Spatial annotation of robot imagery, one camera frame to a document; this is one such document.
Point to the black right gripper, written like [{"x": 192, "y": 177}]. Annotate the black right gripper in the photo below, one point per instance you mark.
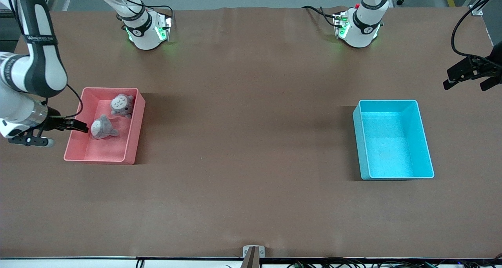
[{"x": 55, "y": 120}]

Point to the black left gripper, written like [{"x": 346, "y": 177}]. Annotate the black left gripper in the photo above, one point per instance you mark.
[{"x": 483, "y": 65}]

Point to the grey Totoro plush toy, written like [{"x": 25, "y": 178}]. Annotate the grey Totoro plush toy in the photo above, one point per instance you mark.
[
  {"x": 102, "y": 127},
  {"x": 121, "y": 103}
]

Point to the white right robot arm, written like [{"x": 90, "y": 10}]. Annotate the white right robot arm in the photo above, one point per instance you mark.
[{"x": 43, "y": 64}]

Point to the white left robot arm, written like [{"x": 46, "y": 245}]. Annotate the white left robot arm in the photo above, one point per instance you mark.
[{"x": 361, "y": 29}]

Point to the pink plastic box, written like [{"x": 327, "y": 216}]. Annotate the pink plastic box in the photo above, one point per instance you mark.
[{"x": 102, "y": 150}]

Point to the blue plastic box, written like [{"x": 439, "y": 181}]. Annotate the blue plastic box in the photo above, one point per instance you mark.
[{"x": 392, "y": 150}]

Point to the aluminium frame post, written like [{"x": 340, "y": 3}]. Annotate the aluminium frame post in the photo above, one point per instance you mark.
[{"x": 476, "y": 10}]

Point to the dark brown post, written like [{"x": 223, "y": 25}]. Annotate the dark brown post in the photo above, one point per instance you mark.
[{"x": 251, "y": 261}]

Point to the grey metal bracket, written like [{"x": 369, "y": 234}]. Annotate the grey metal bracket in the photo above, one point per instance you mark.
[{"x": 262, "y": 252}]

